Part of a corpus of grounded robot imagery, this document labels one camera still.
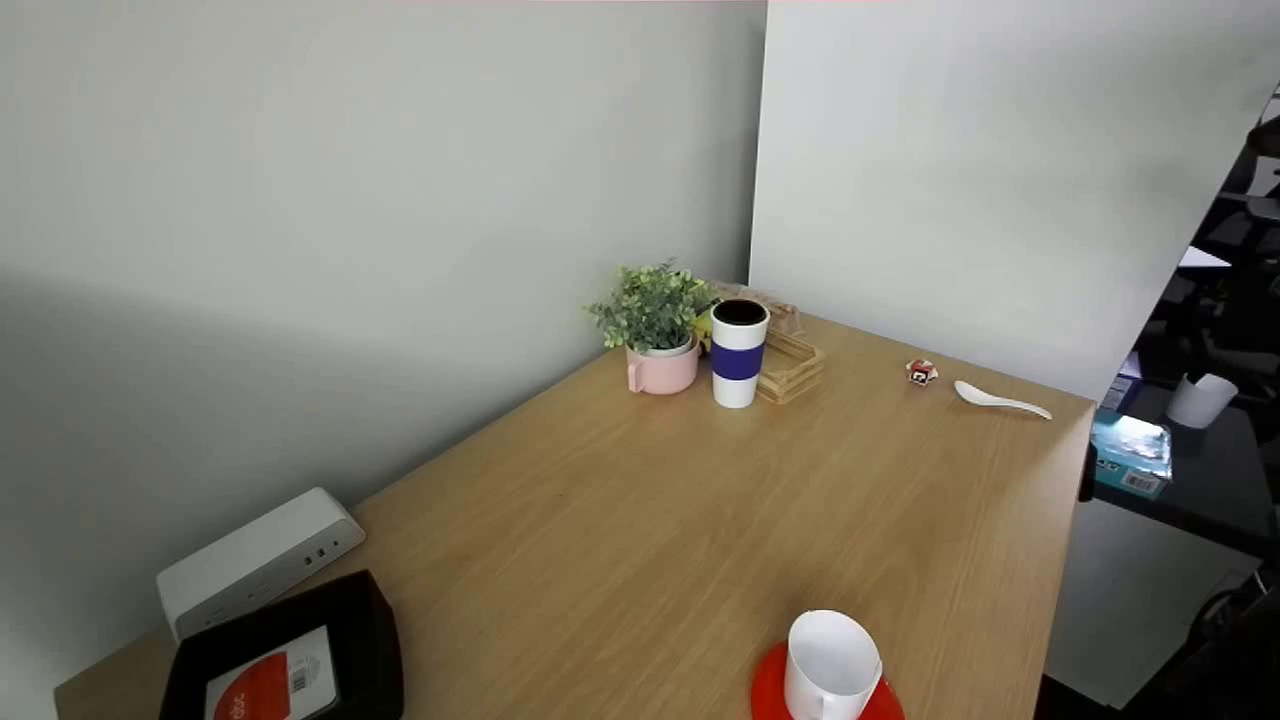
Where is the white plastic mug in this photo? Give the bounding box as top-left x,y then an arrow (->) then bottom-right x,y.
783,610 -> 882,720

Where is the red side plate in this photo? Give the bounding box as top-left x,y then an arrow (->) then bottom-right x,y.
748,646 -> 903,720

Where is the potted green plant pink pot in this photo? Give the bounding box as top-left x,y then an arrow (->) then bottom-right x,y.
589,266 -> 715,395

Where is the white cup with blue sleeve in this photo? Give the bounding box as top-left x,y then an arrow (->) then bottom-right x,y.
711,301 -> 766,411

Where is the wooden coaster stack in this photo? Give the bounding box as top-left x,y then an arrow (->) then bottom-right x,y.
760,303 -> 824,404

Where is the small red white toy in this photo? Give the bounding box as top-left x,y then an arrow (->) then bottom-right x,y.
903,358 -> 941,387

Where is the white ceramic spoon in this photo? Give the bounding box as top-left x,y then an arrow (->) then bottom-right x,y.
952,379 -> 1055,419

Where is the white rectangular box device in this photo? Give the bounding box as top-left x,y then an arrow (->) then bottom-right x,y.
156,490 -> 364,639

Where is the black tray with red card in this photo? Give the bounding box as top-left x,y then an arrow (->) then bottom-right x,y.
158,573 -> 404,720

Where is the blue tissue box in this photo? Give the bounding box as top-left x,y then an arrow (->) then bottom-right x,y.
1090,415 -> 1172,496

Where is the white cup on side desk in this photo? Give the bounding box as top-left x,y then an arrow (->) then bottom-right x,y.
1168,371 -> 1234,432

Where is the black side desk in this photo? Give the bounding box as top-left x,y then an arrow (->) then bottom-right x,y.
1080,407 -> 1274,560

